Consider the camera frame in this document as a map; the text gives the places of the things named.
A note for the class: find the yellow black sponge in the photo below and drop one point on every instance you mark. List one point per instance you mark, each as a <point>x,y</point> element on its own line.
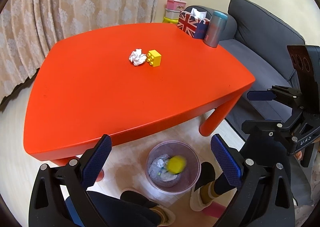
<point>176,164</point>

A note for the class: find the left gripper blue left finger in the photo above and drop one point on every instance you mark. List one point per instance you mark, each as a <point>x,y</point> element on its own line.
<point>93,159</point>

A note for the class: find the pink translucent trash bin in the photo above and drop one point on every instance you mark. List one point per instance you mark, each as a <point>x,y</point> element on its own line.
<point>164,181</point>

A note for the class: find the pink storage box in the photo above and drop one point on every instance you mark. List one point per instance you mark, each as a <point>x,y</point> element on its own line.
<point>172,10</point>

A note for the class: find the orange low table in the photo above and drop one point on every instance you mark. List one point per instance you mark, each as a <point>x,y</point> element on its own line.
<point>87,87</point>

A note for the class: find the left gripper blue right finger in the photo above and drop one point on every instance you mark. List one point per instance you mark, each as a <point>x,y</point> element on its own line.
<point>229,160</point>

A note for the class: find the grey blue thermos bottle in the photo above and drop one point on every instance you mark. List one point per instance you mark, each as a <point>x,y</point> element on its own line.
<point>215,29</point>

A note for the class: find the right slipper foot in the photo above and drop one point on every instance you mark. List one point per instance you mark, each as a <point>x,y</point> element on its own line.
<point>201,196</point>

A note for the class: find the beige patterned curtain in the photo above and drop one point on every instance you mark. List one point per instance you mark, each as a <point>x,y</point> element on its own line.
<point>30,28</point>

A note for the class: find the white paper ball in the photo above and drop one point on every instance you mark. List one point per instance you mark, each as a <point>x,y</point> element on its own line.
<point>137,57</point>

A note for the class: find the grey fabric sofa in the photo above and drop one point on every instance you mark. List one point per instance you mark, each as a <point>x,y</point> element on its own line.
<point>259,39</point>

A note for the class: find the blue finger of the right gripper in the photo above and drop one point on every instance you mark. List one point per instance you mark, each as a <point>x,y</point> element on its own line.
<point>266,95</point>

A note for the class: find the union jack tissue box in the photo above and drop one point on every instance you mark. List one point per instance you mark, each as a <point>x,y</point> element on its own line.
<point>194,23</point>

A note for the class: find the yellow toy building block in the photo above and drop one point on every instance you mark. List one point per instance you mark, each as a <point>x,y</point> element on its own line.
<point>153,58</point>

